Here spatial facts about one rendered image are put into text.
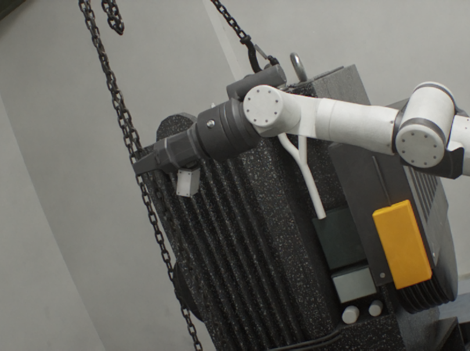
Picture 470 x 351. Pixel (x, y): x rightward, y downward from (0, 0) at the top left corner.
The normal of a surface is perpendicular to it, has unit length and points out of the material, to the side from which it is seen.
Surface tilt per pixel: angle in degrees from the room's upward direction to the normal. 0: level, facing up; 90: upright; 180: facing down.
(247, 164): 90
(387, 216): 90
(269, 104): 76
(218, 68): 90
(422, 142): 112
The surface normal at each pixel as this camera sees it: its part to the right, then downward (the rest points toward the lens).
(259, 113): -0.39, -0.01
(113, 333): -0.55, 0.30
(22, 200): 0.74, -0.23
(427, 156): -0.41, 0.63
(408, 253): -0.35, 0.23
